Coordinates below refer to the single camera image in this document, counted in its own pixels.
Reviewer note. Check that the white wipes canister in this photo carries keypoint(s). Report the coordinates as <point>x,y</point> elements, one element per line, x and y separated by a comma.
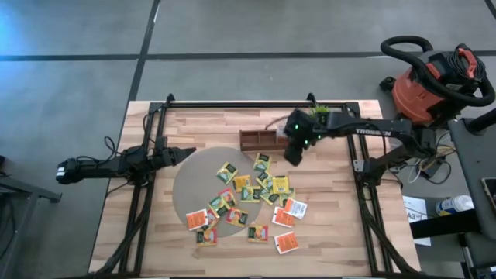
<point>455,204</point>

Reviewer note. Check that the orange white tea packet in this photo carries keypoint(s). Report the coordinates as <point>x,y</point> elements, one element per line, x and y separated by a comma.
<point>286,242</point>
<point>295,208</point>
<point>281,218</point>
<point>197,219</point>

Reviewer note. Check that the black power adapter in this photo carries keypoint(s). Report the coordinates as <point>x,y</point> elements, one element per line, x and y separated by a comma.
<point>432,167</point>

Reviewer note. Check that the green plant in white pot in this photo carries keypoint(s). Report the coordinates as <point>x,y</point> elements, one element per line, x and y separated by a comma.
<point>318,109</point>

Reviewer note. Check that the black padded bar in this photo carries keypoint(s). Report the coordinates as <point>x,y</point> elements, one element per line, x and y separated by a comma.
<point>484,121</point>

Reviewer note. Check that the black metal stand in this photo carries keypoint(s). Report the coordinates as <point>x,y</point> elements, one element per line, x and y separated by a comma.
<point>54,197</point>

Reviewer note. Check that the grey desk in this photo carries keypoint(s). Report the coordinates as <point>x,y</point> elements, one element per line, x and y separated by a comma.
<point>472,162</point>

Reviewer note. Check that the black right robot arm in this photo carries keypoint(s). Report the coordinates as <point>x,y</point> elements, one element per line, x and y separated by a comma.
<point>372,131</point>

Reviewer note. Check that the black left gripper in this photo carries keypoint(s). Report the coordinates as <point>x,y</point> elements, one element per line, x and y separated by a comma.
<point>162,158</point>

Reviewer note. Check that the round grey mat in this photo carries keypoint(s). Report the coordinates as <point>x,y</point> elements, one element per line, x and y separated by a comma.
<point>193,186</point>

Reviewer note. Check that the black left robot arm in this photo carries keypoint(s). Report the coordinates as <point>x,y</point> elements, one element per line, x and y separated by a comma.
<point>116,162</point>

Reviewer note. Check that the smartphone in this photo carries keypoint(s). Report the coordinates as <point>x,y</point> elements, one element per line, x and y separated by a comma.
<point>491,191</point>

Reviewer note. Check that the wooden tea organizer box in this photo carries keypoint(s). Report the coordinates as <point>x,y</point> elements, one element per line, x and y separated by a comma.
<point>255,140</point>

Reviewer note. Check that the black aluminium table frame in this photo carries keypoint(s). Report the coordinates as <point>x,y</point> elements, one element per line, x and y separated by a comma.
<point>232,105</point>

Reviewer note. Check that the white paper sheet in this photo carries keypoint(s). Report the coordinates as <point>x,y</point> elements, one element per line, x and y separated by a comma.
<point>412,205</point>

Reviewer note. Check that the orange shop vacuum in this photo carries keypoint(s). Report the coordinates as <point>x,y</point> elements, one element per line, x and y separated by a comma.
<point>416,97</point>

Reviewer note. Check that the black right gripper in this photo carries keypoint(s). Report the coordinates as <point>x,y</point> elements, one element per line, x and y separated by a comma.
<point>303,140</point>

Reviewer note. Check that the black shelf bar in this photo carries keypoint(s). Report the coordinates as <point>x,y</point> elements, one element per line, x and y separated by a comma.
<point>441,225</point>

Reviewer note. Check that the red tea packet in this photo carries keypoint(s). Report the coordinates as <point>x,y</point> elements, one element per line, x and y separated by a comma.
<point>258,233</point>
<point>206,236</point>
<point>228,197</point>
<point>213,220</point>

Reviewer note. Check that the yellow tea packet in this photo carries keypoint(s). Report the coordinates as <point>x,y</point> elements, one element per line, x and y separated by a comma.
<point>280,184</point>
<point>242,183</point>

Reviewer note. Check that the pile of foil tea packets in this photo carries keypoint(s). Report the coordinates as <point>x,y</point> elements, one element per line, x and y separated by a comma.
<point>237,217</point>

